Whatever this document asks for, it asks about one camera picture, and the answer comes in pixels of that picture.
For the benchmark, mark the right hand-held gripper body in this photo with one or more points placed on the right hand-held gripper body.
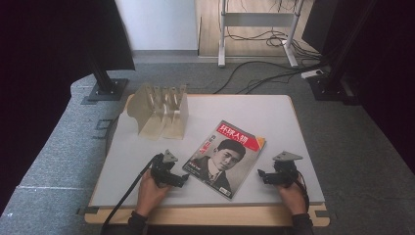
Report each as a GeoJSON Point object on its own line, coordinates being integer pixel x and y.
{"type": "Point", "coordinates": [285, 171]}

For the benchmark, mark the magazine with portrait cover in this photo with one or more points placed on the magazine with portrait cover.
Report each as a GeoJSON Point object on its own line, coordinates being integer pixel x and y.
{"type": "Point", "coordinates": [225, 160]}

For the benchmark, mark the white metal desk frame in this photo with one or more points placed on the white metal desk frame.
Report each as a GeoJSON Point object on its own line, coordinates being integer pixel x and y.
{"type": "Point", "coordinates": [257, 19]}

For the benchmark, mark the black tape strip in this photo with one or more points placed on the black tape strip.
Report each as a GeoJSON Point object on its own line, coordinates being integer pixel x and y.
{"type": "Point", "coordinates": [322, 214]}

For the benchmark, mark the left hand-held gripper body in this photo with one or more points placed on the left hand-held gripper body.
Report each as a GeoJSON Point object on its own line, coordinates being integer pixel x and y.
{"type": "Point", "coordinates": [160, 169]}

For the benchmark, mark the person's left hand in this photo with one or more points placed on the person's left hand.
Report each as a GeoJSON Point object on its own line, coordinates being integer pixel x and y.
{"type": "Point", "coordinates": [150, 196]}

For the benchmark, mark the wooden file rack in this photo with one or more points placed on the wooden file rack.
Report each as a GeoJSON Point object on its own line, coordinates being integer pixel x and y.
{"type": "Point", "coordinates": [161, 111]}

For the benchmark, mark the black curtain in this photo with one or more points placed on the black curtain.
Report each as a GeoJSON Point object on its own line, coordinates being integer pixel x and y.
{"type": "Point", "coordinates": [385, 65]}
{"type": "Point", "coordinates": [49, 49]}

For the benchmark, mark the white power strip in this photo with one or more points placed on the white power strip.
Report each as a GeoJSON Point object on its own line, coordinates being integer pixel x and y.
{"type": "Point", "coordinates": [311, 73]}

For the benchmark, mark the black stand with base plate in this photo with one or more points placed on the black stand with base plate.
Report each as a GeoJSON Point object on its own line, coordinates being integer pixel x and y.
{"type": "Point", "coordinates": [332, 81]}
{"type": "Point", "coordinates": [106, 84]}

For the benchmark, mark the person's right hand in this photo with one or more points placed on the person's right hand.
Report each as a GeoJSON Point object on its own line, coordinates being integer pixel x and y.
{"type": "Point", "coordinates": [292, 199]}

